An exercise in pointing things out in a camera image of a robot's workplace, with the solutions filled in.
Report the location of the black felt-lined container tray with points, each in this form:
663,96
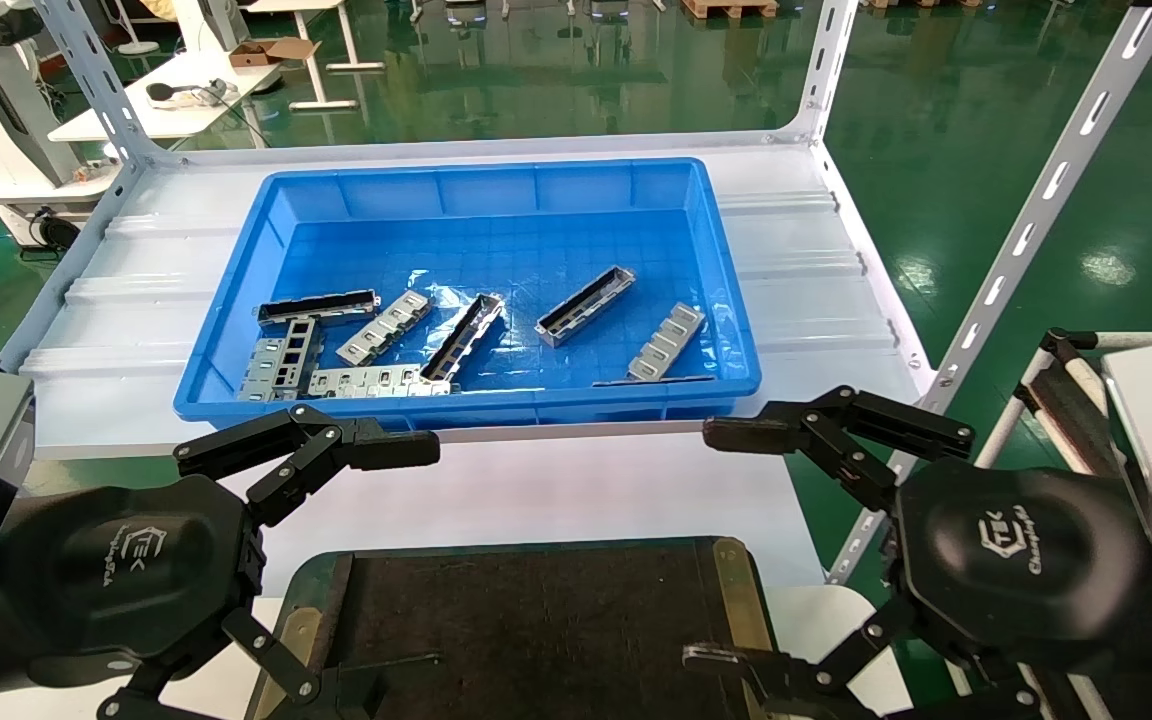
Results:
536,630

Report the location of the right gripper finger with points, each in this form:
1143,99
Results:
756,432

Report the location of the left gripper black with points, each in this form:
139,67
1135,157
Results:
126,570

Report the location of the white round stand base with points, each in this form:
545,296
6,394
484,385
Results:
141,47

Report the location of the metal channel part square cutouts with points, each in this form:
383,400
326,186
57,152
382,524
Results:
586,305
461,340

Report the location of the wooden pallet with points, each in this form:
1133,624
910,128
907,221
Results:
726,8

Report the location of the grey headphones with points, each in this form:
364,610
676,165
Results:
168,92

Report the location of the white metal shelf rack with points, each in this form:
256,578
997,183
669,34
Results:
1038,215

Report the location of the open cardboard box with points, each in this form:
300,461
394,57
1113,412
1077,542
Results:
256,55

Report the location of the blue plastic bin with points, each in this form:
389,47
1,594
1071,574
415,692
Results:
536,250

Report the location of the slotted metal bracket plate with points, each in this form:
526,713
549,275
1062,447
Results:
356,381
381,330
664,345

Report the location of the perforated flat metal plate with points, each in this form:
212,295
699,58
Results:
266,385

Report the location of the white table with metal legs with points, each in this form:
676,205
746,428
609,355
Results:
313,70

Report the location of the long grey metal channel part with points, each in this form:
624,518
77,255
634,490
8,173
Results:
321,308

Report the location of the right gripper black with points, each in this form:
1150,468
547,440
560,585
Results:
1026,560

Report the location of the white tube frame cart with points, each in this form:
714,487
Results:
1061,400

